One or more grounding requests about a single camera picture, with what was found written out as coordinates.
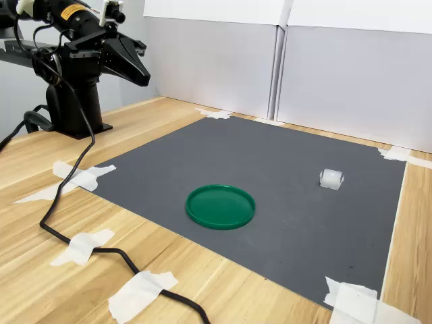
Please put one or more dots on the white partition panel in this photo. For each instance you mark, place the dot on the white partition panel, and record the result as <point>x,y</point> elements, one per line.
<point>357,84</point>
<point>212,60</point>

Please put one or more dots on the small white plastic terminal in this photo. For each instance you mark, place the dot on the small white plastic terminal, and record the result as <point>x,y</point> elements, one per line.
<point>330,179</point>

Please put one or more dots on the white tape piece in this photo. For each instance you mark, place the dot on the white tape piece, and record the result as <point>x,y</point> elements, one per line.
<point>138,293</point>
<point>84,177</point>
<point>270,121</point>
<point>354,303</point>
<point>398,155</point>
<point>216,113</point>
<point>81,248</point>

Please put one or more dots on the small white camera module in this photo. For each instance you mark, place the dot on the small white camera module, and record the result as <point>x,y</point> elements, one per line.
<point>113,13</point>

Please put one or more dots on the round green lid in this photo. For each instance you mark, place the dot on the round green lid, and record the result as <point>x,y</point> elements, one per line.
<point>219,207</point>

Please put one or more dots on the dark grey mat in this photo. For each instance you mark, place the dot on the dark grey mat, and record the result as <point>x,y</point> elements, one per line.
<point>270,219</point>

